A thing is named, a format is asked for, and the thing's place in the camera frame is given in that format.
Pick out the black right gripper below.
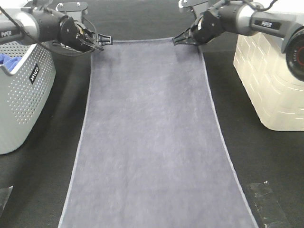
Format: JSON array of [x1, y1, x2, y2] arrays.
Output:
[[172, 10, 225, 46]]

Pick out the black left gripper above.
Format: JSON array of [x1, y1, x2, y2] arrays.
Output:
[[57, 15, 112, 52]]

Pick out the grey towel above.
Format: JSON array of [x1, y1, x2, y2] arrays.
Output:
[[58, 38, 257, 228]]

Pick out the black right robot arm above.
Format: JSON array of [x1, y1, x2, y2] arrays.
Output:
[[172, 0, 304, 81]]

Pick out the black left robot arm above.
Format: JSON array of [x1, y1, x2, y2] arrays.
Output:
[[0, 2, 113, 54]]

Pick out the blue towel in basket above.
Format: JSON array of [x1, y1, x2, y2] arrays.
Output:
[[0, 54, 22, 72]]

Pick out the white plastic storage basket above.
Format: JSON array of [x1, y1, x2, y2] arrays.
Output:
[[233, 33, 304, 131]]

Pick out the grey perforated laundry basket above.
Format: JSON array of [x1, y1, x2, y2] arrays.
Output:
[[0, 40, 56, 154]]

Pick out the black felt table mat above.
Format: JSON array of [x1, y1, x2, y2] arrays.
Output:
[[0, 0, 304, 228]]

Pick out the clear tape strip left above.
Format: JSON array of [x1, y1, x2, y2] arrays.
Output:
[[0, 186, 13, 216]]

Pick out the clear tape strip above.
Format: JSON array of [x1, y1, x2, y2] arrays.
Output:
[[0, 186, 13, 216], [247, 180, 292, 228]]

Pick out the clear tape strip right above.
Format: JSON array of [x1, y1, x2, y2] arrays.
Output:
[[247, 180, 292, 228]]

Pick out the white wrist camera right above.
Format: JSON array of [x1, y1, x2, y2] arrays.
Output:
[[178, 0, 209, 17]]

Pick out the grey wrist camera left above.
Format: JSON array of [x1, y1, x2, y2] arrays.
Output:
[[55, 1, 88, 22]]

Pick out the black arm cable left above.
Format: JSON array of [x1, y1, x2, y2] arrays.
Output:
[[0, 6, 100, 57]]

